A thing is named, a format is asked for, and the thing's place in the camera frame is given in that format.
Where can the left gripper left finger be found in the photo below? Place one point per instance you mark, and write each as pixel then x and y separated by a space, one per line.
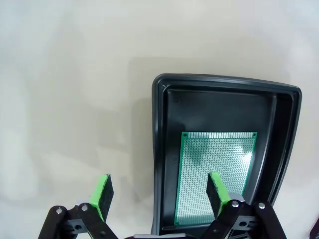
pixel 99 196

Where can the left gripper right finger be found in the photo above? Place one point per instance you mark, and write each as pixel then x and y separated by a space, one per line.
pixel 218 194

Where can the green perforated circuit board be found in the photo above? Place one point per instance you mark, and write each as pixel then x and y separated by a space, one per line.
pixel 194 179

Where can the black ESD tray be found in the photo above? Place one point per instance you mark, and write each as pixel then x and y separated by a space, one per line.
pixel 224 112

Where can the black slotted board rack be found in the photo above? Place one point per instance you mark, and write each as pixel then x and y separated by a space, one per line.
pixel 315 230

